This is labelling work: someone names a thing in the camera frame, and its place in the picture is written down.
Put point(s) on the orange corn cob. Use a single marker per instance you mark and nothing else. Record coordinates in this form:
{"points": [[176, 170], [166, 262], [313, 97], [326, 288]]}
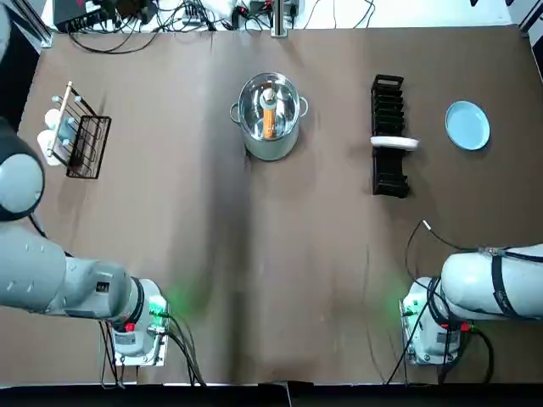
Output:
{"points": [[270, 123]]}

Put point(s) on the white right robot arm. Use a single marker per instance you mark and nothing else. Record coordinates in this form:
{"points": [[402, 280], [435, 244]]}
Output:
{"points": [[475, 284]]}

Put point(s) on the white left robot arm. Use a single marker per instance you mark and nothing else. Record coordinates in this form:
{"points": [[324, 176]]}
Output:
{"points": [[55, 280]]}

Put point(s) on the steel pot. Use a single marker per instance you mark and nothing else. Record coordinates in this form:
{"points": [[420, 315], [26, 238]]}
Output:
{"points": [[271, 148]]}

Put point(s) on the white plate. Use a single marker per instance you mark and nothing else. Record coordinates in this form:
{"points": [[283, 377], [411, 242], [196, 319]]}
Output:
{"points": [[394, 143]]}

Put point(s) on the blue plate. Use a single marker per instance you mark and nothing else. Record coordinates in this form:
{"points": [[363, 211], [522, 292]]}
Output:
{"points": [[466, 125]]}

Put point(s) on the black dish rack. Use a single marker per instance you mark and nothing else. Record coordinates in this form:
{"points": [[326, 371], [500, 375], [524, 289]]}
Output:
{"points": [[388, 102]]}

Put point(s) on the black power supply unit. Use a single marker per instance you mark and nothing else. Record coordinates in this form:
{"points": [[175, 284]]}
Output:
{"points": [[259, 6]]}

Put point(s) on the grey usb hub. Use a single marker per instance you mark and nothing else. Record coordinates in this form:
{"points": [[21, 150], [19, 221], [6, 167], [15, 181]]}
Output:
{"points": [[197, 12]]}

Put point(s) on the blue cup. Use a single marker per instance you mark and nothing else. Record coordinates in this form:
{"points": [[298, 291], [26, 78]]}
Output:
{"points": [[67, 127]]}

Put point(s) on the black power adapter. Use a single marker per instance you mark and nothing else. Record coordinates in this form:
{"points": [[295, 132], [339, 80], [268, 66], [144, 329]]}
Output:
{"points": [[133, 7]]}

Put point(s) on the black box with red logo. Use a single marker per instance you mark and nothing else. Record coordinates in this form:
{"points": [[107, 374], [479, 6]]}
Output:
{"points": [[78, 12]]}

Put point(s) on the aluminium frame rail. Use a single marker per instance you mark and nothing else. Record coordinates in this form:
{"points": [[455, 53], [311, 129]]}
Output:
{"points": [[38, 25], [532, 19]]}

